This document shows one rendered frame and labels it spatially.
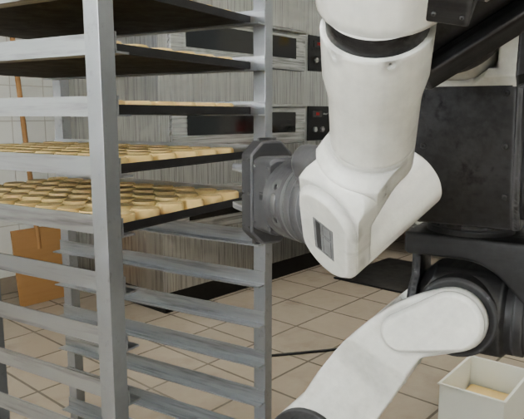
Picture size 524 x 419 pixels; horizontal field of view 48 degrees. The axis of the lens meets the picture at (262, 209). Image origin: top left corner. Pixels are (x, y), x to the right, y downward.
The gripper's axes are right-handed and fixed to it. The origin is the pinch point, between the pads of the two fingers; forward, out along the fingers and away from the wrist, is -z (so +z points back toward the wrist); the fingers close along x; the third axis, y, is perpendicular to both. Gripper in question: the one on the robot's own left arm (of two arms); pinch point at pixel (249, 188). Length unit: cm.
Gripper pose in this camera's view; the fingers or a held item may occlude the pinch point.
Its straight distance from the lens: 73.4
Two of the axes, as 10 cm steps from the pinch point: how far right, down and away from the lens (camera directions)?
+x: 0.0, -9.9, -1.6
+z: 4.9, 1.4, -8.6
